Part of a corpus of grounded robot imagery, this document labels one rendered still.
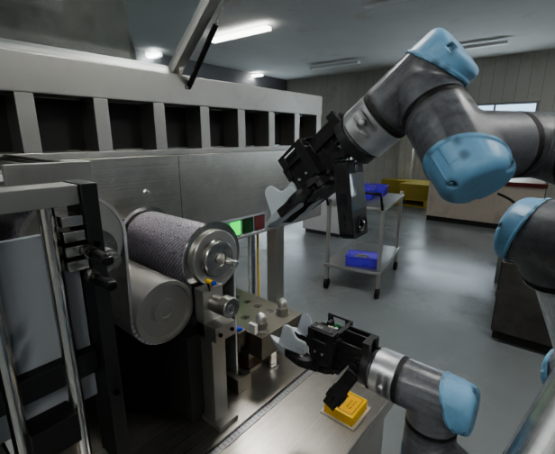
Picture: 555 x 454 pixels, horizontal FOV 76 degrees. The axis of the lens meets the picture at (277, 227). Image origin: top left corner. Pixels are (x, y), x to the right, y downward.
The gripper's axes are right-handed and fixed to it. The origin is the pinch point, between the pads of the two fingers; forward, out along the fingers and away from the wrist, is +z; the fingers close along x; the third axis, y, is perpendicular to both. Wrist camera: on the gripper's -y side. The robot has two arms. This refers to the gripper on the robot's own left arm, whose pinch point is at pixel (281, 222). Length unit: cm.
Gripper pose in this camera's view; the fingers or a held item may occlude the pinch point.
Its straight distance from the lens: 61.6
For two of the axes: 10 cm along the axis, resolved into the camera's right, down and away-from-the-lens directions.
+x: -6.4, 1.9, -7.4
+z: -5.9, 5.0, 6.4
